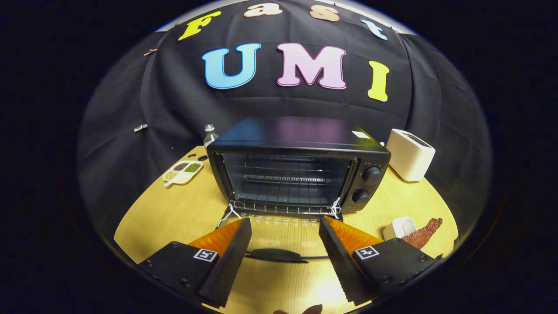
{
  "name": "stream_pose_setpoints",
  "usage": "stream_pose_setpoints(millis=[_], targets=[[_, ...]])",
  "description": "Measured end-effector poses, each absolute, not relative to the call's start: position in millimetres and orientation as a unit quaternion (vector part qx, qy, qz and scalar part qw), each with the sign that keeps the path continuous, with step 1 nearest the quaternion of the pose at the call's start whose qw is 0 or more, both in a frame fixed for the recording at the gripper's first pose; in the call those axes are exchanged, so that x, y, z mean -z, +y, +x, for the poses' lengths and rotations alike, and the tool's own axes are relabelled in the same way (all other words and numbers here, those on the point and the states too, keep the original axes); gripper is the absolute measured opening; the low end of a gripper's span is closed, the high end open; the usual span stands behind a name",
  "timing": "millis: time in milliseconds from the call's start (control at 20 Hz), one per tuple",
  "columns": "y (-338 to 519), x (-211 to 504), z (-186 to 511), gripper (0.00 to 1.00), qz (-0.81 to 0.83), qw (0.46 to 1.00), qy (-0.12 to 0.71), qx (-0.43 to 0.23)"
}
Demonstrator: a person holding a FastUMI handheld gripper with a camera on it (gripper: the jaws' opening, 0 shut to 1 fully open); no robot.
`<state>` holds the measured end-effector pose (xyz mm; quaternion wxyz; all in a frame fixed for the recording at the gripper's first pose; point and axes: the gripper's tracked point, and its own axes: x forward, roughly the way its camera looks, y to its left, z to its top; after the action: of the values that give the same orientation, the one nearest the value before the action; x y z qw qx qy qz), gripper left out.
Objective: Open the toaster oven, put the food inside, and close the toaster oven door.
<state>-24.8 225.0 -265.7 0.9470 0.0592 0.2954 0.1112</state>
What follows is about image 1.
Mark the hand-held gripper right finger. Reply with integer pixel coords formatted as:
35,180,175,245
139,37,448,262
319,215,444,306

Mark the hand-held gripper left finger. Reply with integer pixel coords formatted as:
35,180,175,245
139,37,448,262
138,218,252,308

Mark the red meat slice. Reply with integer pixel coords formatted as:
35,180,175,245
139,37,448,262
401,218,443,250

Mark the black toaster oven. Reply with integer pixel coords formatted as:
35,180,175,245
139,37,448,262
206,116,391,264

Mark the cream white toaster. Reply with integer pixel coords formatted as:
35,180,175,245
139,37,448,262
386,129,436,182

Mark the small white ribbed dish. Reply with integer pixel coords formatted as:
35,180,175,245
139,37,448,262
384,217,417,241

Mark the white divided bean dish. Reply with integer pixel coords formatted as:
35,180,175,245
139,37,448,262
162,160,204,187

